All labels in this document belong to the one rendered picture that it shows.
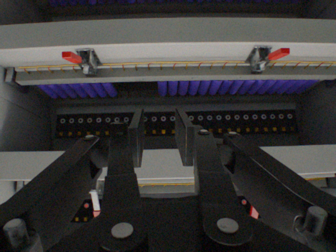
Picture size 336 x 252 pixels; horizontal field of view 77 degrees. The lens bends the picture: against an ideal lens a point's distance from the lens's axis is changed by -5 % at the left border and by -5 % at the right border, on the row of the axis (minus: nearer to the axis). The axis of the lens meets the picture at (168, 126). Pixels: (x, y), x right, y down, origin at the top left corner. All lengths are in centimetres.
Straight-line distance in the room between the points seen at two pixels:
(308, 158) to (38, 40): 45
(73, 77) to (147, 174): 20
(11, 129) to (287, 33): 49
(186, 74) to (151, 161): 15
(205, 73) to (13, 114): 35
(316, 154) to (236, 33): 23
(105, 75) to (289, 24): 30
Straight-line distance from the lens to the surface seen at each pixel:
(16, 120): 49
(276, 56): 32
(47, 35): 39
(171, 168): 35
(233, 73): 39
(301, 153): 41
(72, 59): 31
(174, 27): 35
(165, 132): 48
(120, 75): 38
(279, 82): 47
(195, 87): 43
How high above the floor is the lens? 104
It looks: 6 degrees up
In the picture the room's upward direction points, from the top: 179 degrees clockwise
